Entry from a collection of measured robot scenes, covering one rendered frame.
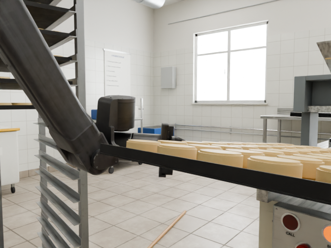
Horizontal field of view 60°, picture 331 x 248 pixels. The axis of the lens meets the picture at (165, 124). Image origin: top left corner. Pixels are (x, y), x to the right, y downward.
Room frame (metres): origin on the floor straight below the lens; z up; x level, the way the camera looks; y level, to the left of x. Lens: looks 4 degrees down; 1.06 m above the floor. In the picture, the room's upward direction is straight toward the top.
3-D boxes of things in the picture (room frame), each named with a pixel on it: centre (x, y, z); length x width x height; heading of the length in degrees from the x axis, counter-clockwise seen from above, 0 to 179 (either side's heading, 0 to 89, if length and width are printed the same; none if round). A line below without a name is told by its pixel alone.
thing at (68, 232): (1.34, 0.53, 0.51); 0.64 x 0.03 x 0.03; 37
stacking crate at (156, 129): (5.34, 0.17, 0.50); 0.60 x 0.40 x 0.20; 143
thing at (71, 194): (1.34, 0.53, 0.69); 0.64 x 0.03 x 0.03; 37
